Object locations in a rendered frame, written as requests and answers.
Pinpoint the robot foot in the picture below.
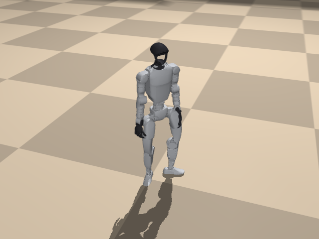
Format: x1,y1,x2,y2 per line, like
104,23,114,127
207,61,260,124
163,167,184,175
143,170,153,186

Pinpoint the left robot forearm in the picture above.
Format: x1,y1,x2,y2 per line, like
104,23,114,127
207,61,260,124
171,92,181,110

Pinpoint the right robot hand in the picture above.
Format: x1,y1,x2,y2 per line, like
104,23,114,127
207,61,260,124
135,119,146,138

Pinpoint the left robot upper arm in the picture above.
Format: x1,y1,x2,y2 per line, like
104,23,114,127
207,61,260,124
169,63,180,93

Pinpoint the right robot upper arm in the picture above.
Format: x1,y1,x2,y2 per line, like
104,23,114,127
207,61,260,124
136,70,149,105

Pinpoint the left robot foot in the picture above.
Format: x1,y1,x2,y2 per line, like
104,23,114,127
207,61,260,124
163,167,184,175

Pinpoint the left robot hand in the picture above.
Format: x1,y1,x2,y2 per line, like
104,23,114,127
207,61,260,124
175,107,182,128

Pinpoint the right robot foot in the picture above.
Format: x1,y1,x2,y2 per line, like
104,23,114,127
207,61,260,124
143,170,153,186

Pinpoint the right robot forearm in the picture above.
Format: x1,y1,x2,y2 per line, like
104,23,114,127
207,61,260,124
136,97,145,124

